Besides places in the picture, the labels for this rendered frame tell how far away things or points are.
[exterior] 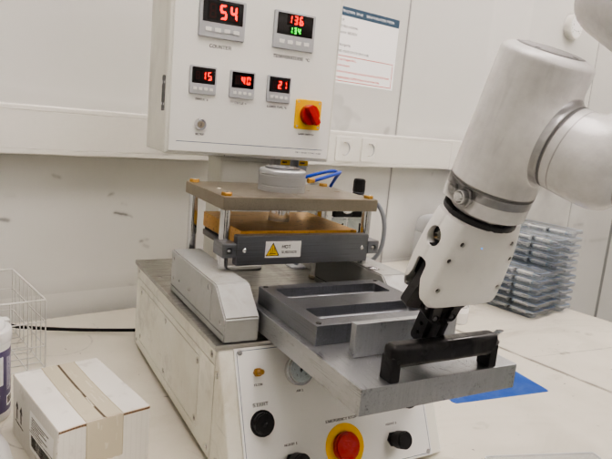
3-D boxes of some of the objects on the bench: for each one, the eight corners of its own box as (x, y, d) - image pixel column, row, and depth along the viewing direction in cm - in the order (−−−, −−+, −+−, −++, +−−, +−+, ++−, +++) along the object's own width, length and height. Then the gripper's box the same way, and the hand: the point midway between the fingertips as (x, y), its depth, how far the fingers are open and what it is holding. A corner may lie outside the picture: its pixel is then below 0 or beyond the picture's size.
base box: (134, 346, 119) (137, 263, 116) (298, 330, 137) (304, 258, 134) (231, 506, 73) (240, 376, 70) (458, 449, 91) (474, 344, 88)
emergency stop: (331, 464, 81) (328, 433, 81) (356, 458, 83) (352, 428, 83) (338, 464, 79) (334, 433, 80) (362, 459, 81) (358, 429, 82)
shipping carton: (11, 430, 85) (11, 372, 83) (101, 410, 93) (102, 355, 91) (47, 501, 71) (48, 432, 69) (149, 469, 79) (152, 407, 77)
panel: (247, 500, 74) (232, 349, 77) (432, 453, 88) (413, 329, 92) (252, 503, 72) (238, 348, 76) (440, 455, 86) (420, 327, 90)
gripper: (512, 186, 65) (452, 316, 73) (404, 181, 58) (351, 327, 66) (562, 220, 59) (491, 358, 68) (450, 220, 52) (386, 374, 61)
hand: (428, 329), depth 66 cm, fingers closed, pressing on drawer
